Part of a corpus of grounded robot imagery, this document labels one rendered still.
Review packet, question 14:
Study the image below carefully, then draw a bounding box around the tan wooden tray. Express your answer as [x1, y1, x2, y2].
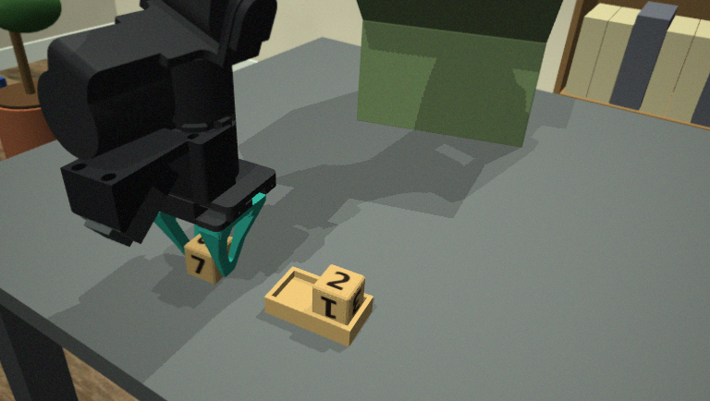
[264, 266, 373, 346]

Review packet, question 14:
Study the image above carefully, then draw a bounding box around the tan wooden number cube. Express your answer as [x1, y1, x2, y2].
[312, 264, 365, 326]
[184, 234, 232, 284]

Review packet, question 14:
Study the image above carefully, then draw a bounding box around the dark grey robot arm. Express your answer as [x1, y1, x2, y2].
[37, 0, 277, 247]

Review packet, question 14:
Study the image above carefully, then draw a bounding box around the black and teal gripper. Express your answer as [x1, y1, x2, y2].
[154, 112, 276, 277]

